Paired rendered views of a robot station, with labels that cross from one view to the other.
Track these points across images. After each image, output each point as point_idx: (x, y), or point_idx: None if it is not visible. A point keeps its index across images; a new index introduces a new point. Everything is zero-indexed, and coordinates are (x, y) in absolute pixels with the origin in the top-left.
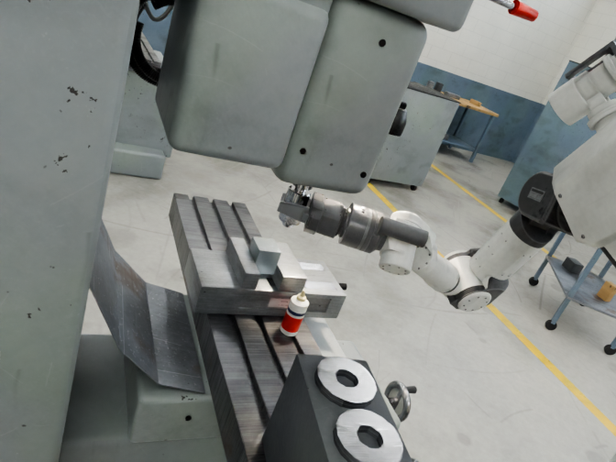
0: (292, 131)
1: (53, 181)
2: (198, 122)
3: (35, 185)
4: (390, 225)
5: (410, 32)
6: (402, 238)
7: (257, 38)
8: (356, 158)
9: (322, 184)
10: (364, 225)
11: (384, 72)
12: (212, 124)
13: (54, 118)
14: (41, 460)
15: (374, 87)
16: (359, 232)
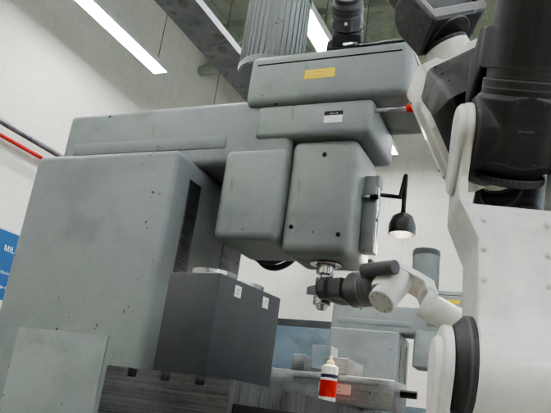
0: (285, 218)
1: (142, 233)
2: (225, 218)
3: (135, 236)
4: (366, 264)
5: (341, 144)
6: (375, 270)
7: (249, 170)
8: (329, 224)
9: (311, 247)
10: (354, 276)
11: (331, 169)
12: (232, 218)
13: (145, 205)
14: None
15: (328, 179)
16: (351, 282)
